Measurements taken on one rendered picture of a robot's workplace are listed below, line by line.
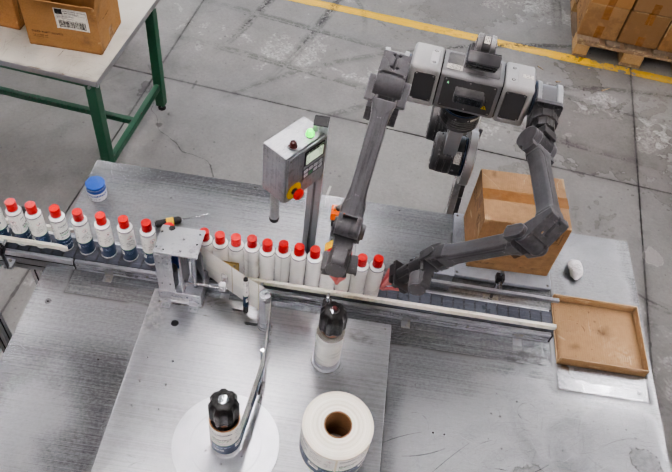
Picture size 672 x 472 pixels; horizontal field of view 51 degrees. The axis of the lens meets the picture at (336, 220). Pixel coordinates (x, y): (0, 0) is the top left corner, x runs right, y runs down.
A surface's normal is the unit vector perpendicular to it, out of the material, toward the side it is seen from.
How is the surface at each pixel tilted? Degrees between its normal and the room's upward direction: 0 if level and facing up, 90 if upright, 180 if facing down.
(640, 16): 88
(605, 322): 0
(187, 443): 0
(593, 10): 88
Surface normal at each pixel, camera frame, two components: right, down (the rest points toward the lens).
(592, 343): 0.10, -0.64
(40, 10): -0.12, 0.77
